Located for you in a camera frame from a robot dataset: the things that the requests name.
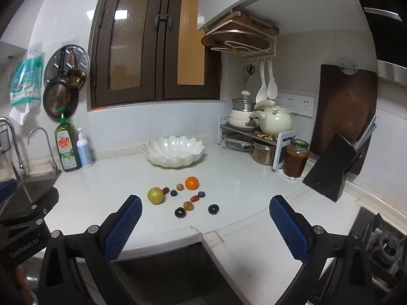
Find cream saucepan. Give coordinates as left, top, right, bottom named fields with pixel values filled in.
left=228, top=109, right=262, bottom=129

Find steel range hood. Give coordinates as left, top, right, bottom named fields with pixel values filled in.
left=362, top=5, right=407, bottom=85

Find white rice spoon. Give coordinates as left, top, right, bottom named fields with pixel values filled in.
left=266, top=59, right=278, bottom=100

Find steel pan lid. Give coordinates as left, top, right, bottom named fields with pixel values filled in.
left=225, top=133, right=253, bottom=151

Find teal plastic bag pack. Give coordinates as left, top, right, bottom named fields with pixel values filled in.
left=9, top=43, right=44, bottom=124

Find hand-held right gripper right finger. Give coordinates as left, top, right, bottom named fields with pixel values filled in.
left=269, top=195, right=376, bottom=305

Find black handled scissors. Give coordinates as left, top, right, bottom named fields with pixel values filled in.
left=243, top=64, right=256, bottom=88

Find glass jar of red sauce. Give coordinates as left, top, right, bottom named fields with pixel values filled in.
left=282, top=139, right=310, bottom=178

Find white wire wall rack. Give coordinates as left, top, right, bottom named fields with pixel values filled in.
left=203, top=28, right=277, bottom=67

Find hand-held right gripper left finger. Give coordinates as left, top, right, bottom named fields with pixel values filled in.
left=38, top=194, right=143, bottom=305

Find curved steel faucet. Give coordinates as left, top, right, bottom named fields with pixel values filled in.
left=27, top=127, right=62, bottom=176

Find green dish soap bottle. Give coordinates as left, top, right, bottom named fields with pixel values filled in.
left=55, top=110, right=82, bottom=173

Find cream kettle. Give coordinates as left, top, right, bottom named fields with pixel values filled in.
left=250, top=100, right=293, bottom=136

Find green apple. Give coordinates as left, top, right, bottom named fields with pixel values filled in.
left=147, top=187, right=165, bottom=205

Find round wooden board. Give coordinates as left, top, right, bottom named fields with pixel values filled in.
left=201, top=30, right=274, bottom=54

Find steel sink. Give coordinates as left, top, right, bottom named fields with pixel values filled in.
left=0, top=173, right=61, bottom=220

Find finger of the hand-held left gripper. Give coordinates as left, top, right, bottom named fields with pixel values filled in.
left=0, top=179, right=17, bottom=203
left=0, top=186, right=60, bottom=241

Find black gas stove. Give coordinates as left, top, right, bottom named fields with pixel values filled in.
left=348, top=206, right=407, bottom=293

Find white scalloped bowl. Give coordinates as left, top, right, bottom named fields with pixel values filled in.
left=142, top=135, right=206, bottom=169

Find round steel steamer tray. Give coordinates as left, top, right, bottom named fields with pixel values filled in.
left=43, top=43, right=90, bottom=86

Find steel pull-out faucet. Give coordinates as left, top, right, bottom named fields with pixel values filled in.
left=0, top=117, right=29, bottom=180

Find clear wall hook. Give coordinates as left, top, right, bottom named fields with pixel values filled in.
left=337, top=56, right=361, bottom=75

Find brass strainer ladle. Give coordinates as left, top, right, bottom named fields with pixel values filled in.
left=66, top=48, right=87, bottom=88

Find grey and white shelf rack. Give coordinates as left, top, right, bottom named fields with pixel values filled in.
left=218, top=116, right=298, bottom=170

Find black handled knife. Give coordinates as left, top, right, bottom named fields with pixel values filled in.
left=354, top=111, right=377, bottom=151

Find stainless steel pot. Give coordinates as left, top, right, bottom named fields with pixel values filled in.
left=252, top=138, right=278, bottom=166

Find brown framed window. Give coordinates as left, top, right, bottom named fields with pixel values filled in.
left=90, top=0, right=222, bottom=110

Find white pump bottle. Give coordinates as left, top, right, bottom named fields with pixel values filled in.
left=76, top=128, right=93, bottom=168

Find black knife block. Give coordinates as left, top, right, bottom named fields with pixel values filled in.
left=302, top=133, right=363, bottom=202

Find rectangular wooden cutting board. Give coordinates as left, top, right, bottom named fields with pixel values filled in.
left=205, top=11, right=280, bottom=39

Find dark wooden cutting board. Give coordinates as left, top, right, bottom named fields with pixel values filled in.
left=310, top=64, right=378, bottom=176

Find white ladle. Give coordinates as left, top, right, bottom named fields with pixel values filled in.
left=256, top=60, right=268, bottom=104

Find white wall outlet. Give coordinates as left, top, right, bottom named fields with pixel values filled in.
left=277, top=94, right=299, bottom=114
left=298, top=96, right=315, bottom=117

